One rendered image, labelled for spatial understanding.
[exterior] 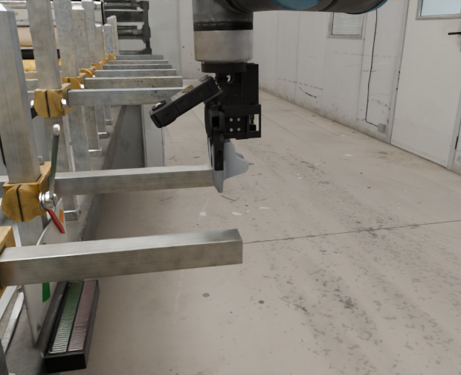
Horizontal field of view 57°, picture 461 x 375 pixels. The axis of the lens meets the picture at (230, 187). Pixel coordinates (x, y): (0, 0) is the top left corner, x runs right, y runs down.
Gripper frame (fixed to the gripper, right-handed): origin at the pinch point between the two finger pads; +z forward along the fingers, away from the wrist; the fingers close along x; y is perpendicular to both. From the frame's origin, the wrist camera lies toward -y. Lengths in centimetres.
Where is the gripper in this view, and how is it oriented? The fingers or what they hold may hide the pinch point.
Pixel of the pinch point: (215, 185)
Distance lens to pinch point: 72.1
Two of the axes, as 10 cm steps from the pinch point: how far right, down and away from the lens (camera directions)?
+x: -1.8, -3.4, 9.2
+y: 9.8, -0.8, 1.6
